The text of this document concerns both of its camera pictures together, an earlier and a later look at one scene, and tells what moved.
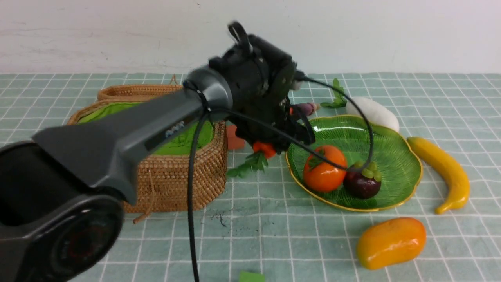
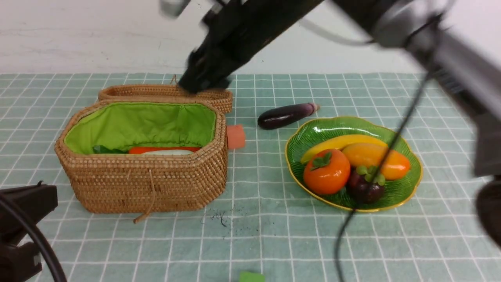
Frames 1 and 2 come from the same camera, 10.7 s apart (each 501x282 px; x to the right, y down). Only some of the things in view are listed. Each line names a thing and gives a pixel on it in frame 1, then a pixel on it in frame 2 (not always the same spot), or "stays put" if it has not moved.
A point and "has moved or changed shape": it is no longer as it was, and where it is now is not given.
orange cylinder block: [234, 142] stays put
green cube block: [248, 276] stays put
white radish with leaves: [374, 112] -> [169, 152]
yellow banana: [458, 180] -> [339, 142]
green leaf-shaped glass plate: [398, 161] stays put
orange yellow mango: [396, 241] -> [396, 167]
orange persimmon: [322, 175] stays put
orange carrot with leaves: [262, 151] has moved or changed shape
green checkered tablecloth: [265, 226] stays put
